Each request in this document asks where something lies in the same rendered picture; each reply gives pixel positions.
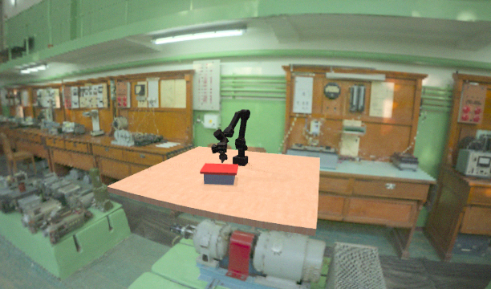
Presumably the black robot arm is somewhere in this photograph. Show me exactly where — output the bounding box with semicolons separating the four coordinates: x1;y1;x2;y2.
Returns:
211;109;250;157

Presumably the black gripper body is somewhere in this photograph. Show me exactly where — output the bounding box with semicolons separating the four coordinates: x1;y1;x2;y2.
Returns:
217;141;227;153

